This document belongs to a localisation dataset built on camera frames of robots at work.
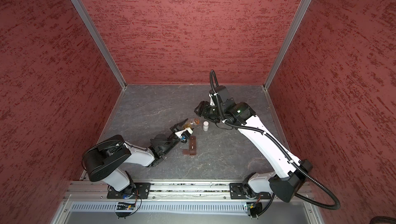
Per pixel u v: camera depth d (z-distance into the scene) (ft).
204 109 1.98
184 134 2.19
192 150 2.83
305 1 2.53
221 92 1.68
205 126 3.02
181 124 2.56
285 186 1.23
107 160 1.49
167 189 2.49
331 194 1.14
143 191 2.43
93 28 2.87
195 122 2.45
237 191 2.43
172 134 2.41
